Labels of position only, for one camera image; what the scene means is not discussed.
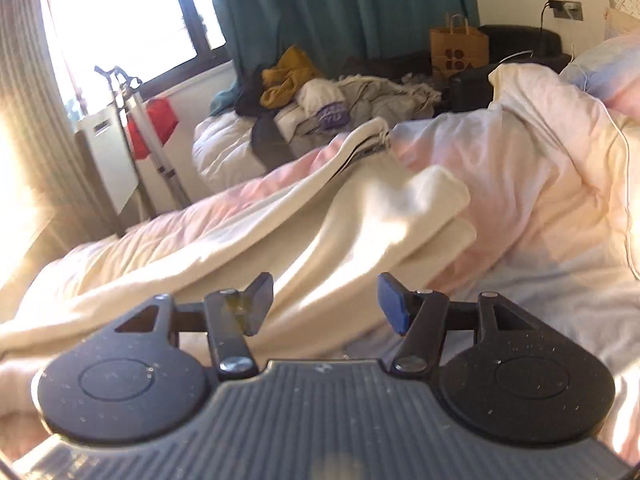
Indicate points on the yellow garment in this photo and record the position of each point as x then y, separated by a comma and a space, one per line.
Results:
285, 77

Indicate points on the cream pillow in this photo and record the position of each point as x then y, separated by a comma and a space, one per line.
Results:
622, 22

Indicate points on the metal wall socket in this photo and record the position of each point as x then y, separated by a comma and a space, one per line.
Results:
567, 10

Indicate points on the dark garment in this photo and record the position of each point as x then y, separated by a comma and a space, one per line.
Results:
255, 97

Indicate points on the lavender pillow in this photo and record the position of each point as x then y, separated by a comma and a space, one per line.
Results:
600, 70

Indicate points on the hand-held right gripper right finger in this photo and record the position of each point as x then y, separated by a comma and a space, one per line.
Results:
392, 307

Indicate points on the black armchair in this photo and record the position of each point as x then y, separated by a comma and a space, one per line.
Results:
510, 40

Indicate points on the window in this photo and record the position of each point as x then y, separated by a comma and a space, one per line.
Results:
125, 10

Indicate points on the teal garment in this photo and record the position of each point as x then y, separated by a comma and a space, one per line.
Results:
225, 100

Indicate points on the printed garment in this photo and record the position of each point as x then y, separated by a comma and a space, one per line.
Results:
330, 115

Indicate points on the metal folding stand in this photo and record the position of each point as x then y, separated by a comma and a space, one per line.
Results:
162, 165

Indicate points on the bed with white sheet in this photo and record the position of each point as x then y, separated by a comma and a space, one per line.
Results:
525, 170

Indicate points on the white vanity desk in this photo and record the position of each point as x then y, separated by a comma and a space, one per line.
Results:
107, 160

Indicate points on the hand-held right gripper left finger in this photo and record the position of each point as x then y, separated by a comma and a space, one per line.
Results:
257, 310

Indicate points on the brown paper bag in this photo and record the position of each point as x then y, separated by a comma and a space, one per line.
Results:
457, 42

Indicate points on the white garment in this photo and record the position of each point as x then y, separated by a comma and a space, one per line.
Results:
320, 95

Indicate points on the red cloth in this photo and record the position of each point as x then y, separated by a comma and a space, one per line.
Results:
160, 120

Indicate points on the grey garment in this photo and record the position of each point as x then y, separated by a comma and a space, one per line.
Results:
385, 95

